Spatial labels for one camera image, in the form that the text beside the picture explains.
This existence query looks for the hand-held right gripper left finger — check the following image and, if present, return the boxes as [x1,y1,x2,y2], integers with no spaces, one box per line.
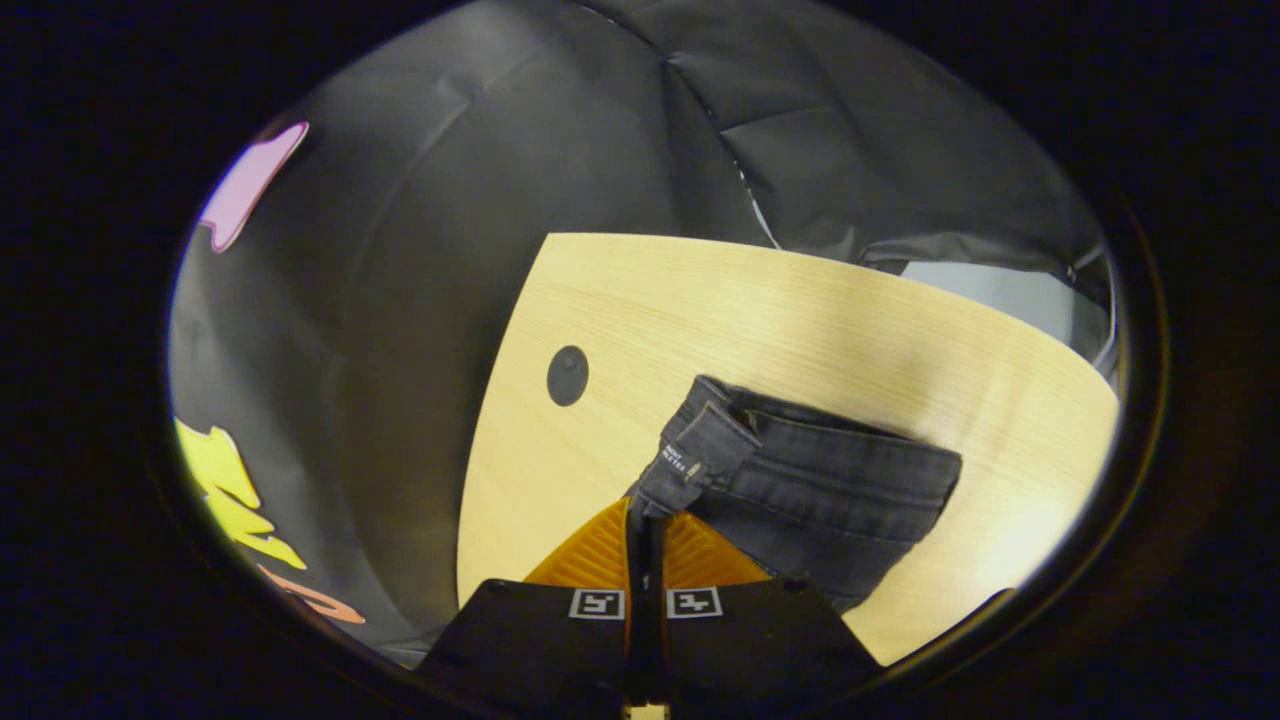
[415,497,649,720]

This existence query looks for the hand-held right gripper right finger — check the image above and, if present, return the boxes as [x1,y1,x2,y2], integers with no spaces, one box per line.
[648,510,887,716]

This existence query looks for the dark grey jeans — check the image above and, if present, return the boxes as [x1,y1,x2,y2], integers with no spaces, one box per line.
[625,375,964,614]

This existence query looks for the black table grommet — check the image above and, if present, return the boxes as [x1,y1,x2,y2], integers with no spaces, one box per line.
[546,345,590,407]

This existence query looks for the black backdrop cloth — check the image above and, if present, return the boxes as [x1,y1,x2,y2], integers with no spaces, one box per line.
[165,0,1116,671]

